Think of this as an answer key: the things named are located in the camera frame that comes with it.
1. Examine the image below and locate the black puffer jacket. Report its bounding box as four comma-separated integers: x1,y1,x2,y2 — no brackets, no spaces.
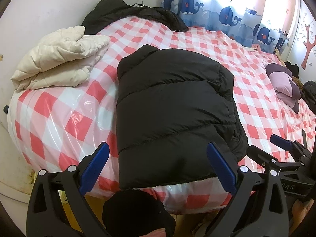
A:
116,45,248,189

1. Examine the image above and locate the dark clothes pile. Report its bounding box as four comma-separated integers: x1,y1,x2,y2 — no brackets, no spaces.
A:
285,62,316,114

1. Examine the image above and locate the purple pink garment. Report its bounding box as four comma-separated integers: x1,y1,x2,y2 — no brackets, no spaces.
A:
265,63,301,114

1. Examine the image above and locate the black sleeve cuff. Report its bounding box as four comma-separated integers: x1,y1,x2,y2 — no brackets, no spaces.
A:
102,189,176,236

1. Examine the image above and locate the red white checkered bed cover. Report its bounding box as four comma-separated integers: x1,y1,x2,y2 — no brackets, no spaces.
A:
8,17,315,214

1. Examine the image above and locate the blue whale curtain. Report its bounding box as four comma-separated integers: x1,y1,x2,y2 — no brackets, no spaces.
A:
162,0,296,53

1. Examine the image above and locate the cream quilted jacket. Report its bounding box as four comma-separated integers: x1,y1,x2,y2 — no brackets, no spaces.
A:
11,26,110,91

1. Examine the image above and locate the red tree wall sticker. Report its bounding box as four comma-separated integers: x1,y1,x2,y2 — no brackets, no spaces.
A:
301,25,316,70

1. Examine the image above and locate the black coat by wall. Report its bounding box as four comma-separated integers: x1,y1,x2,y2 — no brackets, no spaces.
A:
81,0,189,35

